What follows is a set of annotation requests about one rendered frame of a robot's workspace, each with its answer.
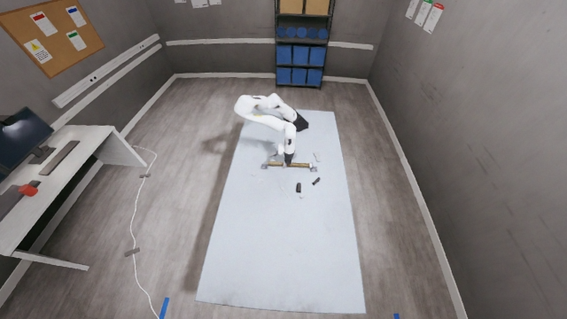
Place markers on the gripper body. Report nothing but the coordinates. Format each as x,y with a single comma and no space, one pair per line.
288,153

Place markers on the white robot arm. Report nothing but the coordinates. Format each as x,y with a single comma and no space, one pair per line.
245,104

